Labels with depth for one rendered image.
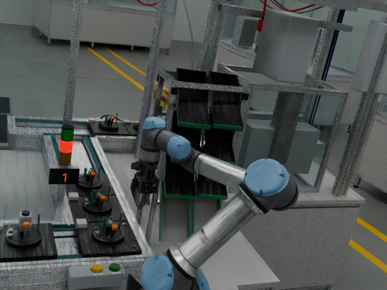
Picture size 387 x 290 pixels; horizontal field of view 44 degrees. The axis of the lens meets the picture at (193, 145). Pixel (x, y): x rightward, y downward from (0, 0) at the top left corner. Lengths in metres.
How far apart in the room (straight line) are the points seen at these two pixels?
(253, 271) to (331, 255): 1.33
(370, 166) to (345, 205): 2.54
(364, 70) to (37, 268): 2.14
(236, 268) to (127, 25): 9.23
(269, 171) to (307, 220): 1.88
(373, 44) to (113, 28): 8.46
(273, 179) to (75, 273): 0.90
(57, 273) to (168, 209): 0.54
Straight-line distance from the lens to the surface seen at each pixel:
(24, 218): 2.02
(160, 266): 1.44
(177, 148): 1.60
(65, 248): 2.14
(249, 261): 2.37
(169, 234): 2.13
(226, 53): 8.44
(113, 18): 10.97
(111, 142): 3.24
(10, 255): 2.00
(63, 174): 2.07
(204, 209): 2.22
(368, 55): 3.09
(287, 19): 2.88
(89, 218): 2.25
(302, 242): 3.34
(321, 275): 3.63
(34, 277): 1.98
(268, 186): 1.37
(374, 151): 5.87
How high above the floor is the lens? 2.11
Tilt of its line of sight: 20 degrees down
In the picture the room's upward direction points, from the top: 11 degrees clockwise
